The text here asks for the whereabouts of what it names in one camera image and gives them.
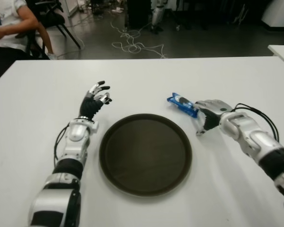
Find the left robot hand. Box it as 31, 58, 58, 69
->
80, 80, 113, 121

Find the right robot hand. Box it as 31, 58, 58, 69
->
194, 99, 233, 137

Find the blue Oreo packet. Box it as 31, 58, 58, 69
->
167, 92, 199, 119

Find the round dark brown tray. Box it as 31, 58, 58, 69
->
99, 113, 193, 197

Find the black chair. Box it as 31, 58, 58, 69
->
26, 0, 82, 49
14, 30, 50, 60

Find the grey metal stand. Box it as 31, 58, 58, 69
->
231, 2, 249, 24

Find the white panel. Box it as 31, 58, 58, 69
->
62, 0, 80, 17

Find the black cabinet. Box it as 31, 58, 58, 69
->
124, 0, 154, 29

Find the seated person white shirt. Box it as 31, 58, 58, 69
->
0, 0, 55, 82

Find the white curved cabinet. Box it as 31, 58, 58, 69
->
260, 0, 284, 31

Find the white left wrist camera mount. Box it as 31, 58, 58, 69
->
89, 120, 100, 133

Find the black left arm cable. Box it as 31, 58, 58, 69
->
53, 122, 71, 166

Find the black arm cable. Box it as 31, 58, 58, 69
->
53, 122, 71, 166
231, 102, 281, 142

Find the thin grey floor cable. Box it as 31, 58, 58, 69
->
54, 18, 95, 59

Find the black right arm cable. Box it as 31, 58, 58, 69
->
231, 102, 281, 142

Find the thick white floor cable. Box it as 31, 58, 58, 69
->
110, 16, 168, 59

